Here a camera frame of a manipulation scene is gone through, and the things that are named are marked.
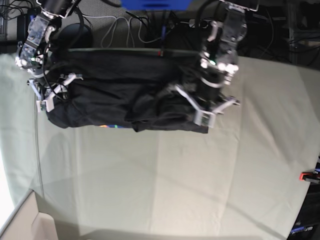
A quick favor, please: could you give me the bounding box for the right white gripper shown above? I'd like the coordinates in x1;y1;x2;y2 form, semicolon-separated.
27;73;83;113

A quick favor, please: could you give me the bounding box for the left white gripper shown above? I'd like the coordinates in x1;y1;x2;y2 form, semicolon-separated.
154;82;241;129

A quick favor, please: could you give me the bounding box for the black t-shirt with colourful print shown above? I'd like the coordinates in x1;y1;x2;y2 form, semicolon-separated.
46;49;209;134

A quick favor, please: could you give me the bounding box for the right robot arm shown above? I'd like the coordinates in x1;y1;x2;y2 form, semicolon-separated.
15;0;84;113

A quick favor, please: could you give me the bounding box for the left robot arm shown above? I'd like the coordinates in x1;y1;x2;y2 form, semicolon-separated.
167;0;260;129

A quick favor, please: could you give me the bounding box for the black round stool base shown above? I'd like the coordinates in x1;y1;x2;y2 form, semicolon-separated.
57;23;94;49

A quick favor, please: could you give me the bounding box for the light green table cloth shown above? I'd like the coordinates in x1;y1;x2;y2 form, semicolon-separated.
0;54;320;240

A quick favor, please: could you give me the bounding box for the red black clamp centre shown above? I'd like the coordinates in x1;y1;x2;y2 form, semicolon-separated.
158;24;167;57

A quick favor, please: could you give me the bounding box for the red black clamp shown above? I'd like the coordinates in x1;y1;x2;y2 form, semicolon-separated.
299;161;320;184
158;24;167;57

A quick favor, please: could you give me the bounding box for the blue plastic box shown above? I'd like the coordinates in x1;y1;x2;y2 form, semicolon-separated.
121;0;191;11

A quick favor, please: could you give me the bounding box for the red black clamp right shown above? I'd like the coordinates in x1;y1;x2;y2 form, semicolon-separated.
299;161;320;184

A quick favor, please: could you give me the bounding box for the beige cardboard box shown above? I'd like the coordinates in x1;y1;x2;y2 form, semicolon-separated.
0;190;58;240

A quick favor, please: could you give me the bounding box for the white cable loop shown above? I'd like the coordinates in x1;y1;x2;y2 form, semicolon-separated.
100;14;148;48

